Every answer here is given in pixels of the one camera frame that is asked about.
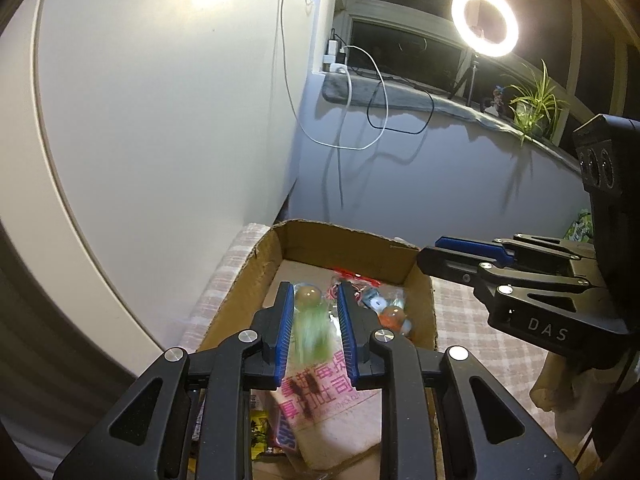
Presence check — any small white wrapped candy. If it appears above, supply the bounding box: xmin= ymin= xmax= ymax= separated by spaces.
xmin=362 ymin=287 xmax=396 ymax=311

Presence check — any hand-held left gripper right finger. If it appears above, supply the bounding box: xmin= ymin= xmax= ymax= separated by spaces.
xmin=337 ymin=281 xmax=581 ymax=480

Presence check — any black cable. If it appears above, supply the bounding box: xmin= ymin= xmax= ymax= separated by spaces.
xmin=366 ymin=77 xmax=436 ymax=136

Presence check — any white charging cable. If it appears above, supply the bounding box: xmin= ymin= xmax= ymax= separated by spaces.
xmin=335 ymin=70 xmax=353 ymax=208

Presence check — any small colourful figurine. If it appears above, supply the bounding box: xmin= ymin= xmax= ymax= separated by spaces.
xmin=482 ymin=85 xmax=508 ymax=113

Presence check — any cardboard box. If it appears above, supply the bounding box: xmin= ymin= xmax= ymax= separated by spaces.
xmin=192 ymin=218 xmax=446 ymax=480

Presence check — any long white cable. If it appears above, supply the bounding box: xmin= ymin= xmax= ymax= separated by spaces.
xmin=277 ymin=0 xmax=391 ymax=151

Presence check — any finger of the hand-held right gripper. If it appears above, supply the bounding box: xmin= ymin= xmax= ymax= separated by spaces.
xmin=417 ymin=245 xmax=606 ymax=307
xmin=434 ymin=232 xmax=597 ymax=268

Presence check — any light green candy packet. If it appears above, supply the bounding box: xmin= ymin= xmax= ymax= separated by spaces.
xmin=292 ymin=305 xmax=335 ymax=366

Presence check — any yellow candy packet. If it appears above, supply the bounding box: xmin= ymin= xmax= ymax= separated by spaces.
xmin=249 ymin=407 xmax=271 ymax=461

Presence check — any plaid blanket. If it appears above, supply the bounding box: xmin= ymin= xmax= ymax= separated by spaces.
xmin=180 ymin=222 xmax=601 ymax=480

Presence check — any ring light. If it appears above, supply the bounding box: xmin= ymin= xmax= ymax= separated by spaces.
xmin=451 ymin=0 xmax=520 ymax=58

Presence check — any white wardrobe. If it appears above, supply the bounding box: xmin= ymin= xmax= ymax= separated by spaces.
xmin=0 ymin=0 xmax=326 ymax=381

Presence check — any potted spider plant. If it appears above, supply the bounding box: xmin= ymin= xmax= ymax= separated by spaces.
xmin=500 ymin=60 xmax=571 ymax=146

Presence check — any bagged toast bread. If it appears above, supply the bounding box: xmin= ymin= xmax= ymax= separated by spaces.
xmin=267 ymin=360 xmax=386 ymax=471

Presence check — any beige cloth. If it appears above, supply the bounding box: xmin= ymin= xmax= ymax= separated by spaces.
xmin=530 ymin=345 xmax=631 ymax=441

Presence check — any grey windowsill cloth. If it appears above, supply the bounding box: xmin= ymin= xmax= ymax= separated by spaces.
xmin=322 ymin=72 xmax=591 ymax=181

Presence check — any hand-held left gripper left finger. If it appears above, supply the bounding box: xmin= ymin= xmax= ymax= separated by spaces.
xmin=52 ymin=281 xmax=295 ymax=480

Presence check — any green gift bag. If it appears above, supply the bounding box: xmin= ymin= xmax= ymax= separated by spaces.
xmin=565 ymin=210 xmax=596 ymax=241

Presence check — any clear candy with red ends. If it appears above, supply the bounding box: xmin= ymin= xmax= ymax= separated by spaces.
xmin=327 ymin=267 xmax=381 ymax=306

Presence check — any white window frame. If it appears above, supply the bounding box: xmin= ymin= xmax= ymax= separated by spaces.
xmin=310 ymin=0 xmax=640 ymax=126

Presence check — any black light tripod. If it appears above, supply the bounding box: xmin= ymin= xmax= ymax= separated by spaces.
xmin=447 ymin=55 xmax=481 ymax=103

